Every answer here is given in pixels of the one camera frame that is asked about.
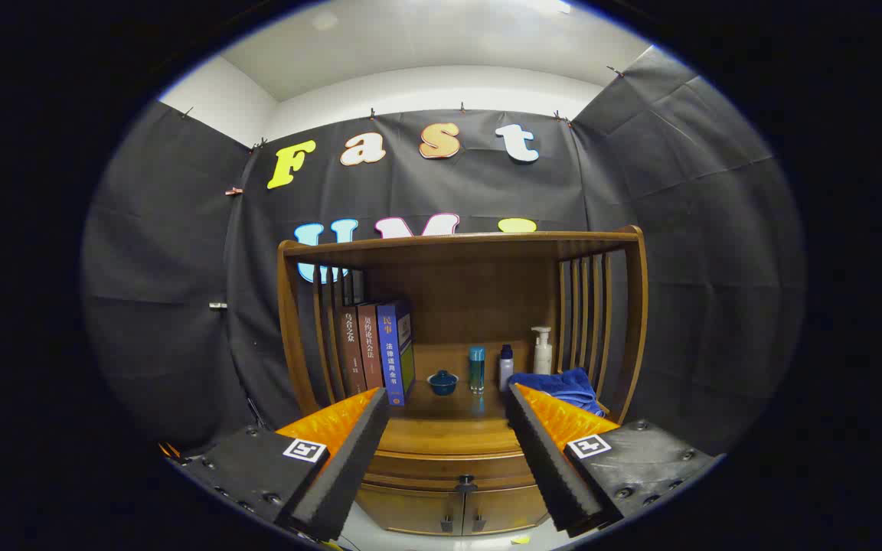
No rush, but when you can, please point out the wooden cabinet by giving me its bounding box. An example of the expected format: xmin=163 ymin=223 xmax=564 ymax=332
xmin=276 ymin=224 xmax=650 ymax=536

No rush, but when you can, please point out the white pump bottle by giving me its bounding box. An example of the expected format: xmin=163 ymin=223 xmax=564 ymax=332
xmin=531 ymin=326 xmax=554 ymax=376

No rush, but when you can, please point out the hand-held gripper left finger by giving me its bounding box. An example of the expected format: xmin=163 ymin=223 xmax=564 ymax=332
xmin=165 ymin=386 xmax=392 ymax=543

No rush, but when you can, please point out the wooden countertop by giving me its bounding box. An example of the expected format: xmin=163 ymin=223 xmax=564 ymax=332
xmin=368 ymin=341 xmax=564 ymax=456

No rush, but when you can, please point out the thick blue book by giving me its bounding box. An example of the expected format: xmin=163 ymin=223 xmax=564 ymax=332
xmin=376 ymin=298 xmax=417 ymax=406

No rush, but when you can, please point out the wooden drawer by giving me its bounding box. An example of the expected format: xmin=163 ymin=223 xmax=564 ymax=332
xmin=363 ymin=450 xmax=540 ymax=494

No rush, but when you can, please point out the folded blue towel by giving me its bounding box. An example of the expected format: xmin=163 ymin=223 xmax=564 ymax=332
xmin=508 ymin=367 xmax=606 ymax=418

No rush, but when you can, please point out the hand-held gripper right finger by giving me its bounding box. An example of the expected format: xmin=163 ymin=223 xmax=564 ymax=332
xmin=504 ymin=383 xmax=721 ymax=536

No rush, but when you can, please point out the dark brown book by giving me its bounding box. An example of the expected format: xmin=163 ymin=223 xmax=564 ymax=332
xmin=340 ymin=305 xmax=369 ymax=397

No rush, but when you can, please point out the reddish brown book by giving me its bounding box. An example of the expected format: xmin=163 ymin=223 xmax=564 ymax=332
xmin=357 ymin=302 xmax=386 ymax=391

